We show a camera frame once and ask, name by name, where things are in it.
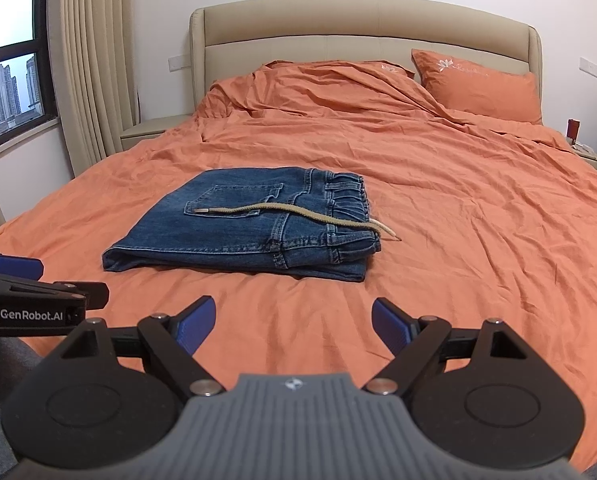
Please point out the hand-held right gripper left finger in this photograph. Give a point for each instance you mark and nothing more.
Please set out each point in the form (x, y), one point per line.
(198, 322)

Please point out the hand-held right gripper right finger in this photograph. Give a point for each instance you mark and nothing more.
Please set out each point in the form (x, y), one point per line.
(388, 325)

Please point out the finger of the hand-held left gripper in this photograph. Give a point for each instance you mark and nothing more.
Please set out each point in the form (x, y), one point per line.
(16, 266)
(53, 292)

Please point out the blue denim pants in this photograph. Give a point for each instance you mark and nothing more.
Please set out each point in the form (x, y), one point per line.
(218, 230)

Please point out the orange duvet cover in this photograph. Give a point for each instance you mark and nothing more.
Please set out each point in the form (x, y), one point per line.
(453, 200)

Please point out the beige nightstand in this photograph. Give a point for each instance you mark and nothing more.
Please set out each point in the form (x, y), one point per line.
(148, 130)

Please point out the dark framed window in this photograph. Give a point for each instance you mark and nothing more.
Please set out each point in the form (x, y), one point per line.
(8, 60)

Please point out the beige pleated curtain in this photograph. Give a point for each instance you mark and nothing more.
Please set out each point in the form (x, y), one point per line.
(96, 60)

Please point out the orange embroidered pillow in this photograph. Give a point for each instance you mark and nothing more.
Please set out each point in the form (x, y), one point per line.
(483, 92)

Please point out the small red box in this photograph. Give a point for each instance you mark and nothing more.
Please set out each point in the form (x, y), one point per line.
(573, 129)

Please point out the beige upholstered headboard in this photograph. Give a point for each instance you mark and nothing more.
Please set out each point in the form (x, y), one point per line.
(328, 35)

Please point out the white wall switch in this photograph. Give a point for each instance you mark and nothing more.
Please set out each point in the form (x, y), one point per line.
(177, 62)

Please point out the white wall socket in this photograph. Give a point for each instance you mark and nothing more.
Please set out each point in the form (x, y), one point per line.
(592, 68)

